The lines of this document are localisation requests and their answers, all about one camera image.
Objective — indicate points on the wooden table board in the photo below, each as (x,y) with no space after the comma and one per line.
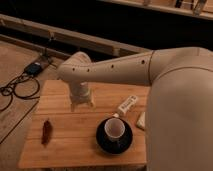
(73,141)

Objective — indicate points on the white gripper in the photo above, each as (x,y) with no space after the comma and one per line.
(80,93)

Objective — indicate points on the white cup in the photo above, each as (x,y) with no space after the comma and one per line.
(114,128)

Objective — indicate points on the pale wedge block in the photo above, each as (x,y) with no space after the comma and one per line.
(141,121)

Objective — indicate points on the black power adapter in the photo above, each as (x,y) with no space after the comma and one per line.
(33,69)

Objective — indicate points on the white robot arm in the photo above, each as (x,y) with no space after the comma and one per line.
(179,112)

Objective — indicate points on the black saucer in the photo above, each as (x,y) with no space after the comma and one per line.
(114,147)

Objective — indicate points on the white tube with label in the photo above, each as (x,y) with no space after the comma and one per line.
(124,107)

